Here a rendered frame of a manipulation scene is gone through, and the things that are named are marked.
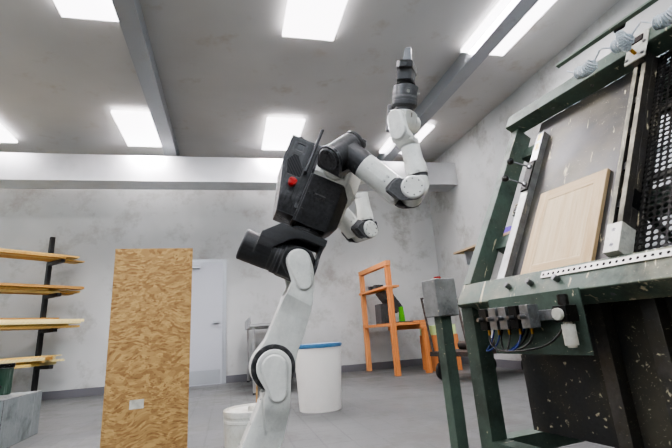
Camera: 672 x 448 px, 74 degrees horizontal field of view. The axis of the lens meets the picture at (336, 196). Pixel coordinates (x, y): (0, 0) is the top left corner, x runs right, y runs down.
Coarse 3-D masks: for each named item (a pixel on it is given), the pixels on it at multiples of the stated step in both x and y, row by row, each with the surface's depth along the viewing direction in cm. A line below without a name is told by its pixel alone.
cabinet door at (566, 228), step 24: (552, 192) 217; (576, 192) 202; (600, 192) 187; (552, 216) 207; (576, 216) 193; (600, 216) 181; (552, 240) 198; (576, 240) 185; (528, 264) 203; (552, 264) 189
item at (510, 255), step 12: (540, 144) 247; (540, 156) 244; (528, 192) 233; (528, 204) 230; (516, 216) 229; (516, 228) 223; (516, 240) 220; (504, 252) 221; (516, 252) 217; (504, 264) 215; (504, 276) 210
